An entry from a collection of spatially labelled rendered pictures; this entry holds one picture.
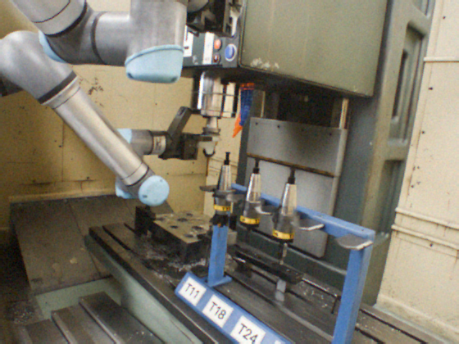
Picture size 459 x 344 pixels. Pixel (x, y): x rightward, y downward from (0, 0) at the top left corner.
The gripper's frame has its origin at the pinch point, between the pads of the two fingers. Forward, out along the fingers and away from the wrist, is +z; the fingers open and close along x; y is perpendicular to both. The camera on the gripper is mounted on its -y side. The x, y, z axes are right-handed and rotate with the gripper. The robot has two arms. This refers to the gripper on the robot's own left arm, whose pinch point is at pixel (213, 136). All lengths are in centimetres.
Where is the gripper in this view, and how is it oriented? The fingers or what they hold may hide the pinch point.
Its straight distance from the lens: 113.8
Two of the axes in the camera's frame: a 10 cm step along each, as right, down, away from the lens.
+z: 7.5, -0.5, 6.6
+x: 6.6, 2.1, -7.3
